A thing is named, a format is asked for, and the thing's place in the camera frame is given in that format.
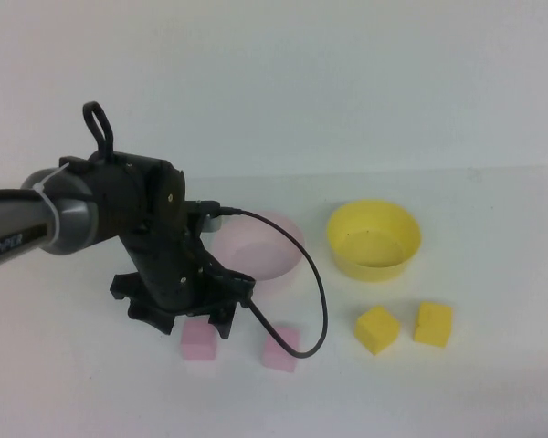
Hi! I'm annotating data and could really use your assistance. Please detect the pale pink round bowl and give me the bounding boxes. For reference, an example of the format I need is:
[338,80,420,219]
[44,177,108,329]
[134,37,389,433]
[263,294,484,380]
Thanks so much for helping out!
[209,209,307,294]

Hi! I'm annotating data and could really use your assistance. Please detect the yellow foam cube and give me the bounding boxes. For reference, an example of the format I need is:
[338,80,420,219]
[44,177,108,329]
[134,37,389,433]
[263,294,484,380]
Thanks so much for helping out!
[412,300,454,350]
[353,305,402,358]

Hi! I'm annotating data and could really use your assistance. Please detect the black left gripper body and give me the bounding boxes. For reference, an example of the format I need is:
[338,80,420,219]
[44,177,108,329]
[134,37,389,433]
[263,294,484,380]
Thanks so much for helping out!
[109,217,257,323]

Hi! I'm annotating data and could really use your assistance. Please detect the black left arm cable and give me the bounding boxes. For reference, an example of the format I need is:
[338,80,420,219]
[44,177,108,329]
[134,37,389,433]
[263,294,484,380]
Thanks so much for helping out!
[0,100,116,207]

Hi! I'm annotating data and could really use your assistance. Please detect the pink foam cube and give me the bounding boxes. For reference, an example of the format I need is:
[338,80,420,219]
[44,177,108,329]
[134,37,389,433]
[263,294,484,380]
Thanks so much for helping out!
[180,320,219,362]
[260,324,301,374]

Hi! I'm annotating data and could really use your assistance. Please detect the yellow round bowl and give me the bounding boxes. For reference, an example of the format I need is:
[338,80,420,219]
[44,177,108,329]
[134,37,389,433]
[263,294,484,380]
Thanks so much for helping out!
[325,198,423,284]

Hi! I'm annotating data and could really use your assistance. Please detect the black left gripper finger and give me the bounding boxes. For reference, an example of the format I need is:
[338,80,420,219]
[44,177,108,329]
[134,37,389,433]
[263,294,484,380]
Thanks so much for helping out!
[212,303,239,341]
[153,314,177,337]

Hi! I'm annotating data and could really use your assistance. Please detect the white zip tie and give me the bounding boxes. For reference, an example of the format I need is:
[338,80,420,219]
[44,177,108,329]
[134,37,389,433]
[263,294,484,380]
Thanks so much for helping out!
[29,157,74,245]

